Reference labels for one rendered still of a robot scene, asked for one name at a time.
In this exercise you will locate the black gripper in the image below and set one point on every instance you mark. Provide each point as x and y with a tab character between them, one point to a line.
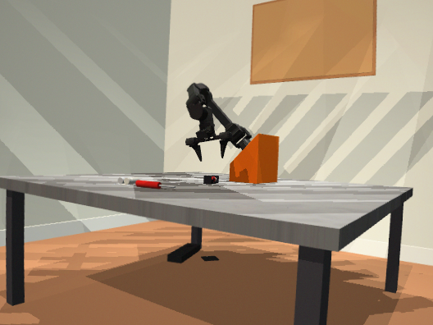
223	137

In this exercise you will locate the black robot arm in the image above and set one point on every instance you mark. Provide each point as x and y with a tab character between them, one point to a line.
199	95

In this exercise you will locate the red-handled screwdriver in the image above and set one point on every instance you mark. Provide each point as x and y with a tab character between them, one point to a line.
152	184

